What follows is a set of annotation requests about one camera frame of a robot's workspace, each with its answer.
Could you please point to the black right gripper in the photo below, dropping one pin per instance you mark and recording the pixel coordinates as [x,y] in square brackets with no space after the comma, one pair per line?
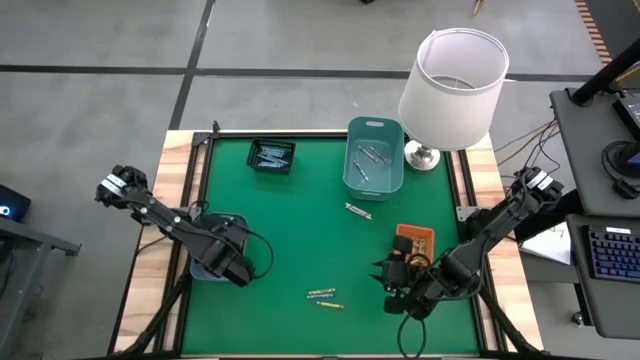
[425,287]

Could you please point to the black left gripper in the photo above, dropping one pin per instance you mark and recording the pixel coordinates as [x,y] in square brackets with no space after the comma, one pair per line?
[225,255]

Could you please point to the yellow green crayon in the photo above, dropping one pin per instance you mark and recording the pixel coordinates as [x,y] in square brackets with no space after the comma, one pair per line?
[330,304]

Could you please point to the blue crayon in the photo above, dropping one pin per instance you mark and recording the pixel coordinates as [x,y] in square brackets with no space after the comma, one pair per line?
[265,159]
[277,162]
[280,157]
[270,165]
[270,154]
[320,296]
[272,148]

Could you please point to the dark green crayon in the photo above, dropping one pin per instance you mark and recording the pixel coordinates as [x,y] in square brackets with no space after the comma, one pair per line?
[361,171]

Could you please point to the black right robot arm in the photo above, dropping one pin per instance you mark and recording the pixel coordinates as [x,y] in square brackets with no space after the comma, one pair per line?
[500,220]

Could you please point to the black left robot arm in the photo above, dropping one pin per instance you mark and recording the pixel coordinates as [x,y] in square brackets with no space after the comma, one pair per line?
[160,217]

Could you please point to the grey-blue plastic bin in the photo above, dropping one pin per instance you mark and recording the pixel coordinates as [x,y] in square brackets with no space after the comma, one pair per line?
[235,220]

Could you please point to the orange mesh basket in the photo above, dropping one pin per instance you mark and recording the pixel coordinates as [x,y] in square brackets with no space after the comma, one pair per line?
[415,232]

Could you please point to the green table mat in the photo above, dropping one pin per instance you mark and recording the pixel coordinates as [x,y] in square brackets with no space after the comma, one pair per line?
[300,250]

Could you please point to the teal plastic bin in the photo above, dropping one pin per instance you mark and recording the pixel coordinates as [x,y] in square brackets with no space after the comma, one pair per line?
[372,192]

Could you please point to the black mesh basket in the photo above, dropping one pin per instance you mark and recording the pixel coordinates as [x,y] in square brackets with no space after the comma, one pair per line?
[255,170]

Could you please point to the white paper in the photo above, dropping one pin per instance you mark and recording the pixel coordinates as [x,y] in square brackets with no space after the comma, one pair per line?
[550,245]

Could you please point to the table lamp white shade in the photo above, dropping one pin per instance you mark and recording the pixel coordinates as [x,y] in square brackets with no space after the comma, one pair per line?
[450,115]

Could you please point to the black pole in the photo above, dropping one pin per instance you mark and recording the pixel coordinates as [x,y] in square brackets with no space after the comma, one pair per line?
[550,215]
[607,75]

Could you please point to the grey stand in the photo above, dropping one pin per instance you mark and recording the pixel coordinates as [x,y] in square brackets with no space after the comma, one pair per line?
[30,235]

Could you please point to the black device blue light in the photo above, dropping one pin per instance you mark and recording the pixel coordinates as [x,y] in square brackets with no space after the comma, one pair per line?
[12,205]

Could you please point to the grey keyboard tray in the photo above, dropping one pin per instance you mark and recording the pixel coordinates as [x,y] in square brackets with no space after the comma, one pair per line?
[610,310]

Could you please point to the black keyboard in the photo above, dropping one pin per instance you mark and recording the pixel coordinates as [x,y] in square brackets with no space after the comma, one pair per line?
[615,252]

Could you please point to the grey desk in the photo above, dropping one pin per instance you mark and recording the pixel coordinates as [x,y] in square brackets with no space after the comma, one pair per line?
[585,150]

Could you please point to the black floor mat striped edge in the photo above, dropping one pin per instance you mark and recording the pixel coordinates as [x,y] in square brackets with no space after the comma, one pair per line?
[620,20]

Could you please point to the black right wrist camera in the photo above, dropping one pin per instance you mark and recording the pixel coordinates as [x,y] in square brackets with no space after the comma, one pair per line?
[395,274]

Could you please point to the black table frame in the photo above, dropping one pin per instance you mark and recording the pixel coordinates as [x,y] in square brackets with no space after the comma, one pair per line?
[181,310]

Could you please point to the silver mounting bracket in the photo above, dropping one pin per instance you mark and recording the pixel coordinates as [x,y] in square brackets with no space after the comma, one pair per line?
[464,213]

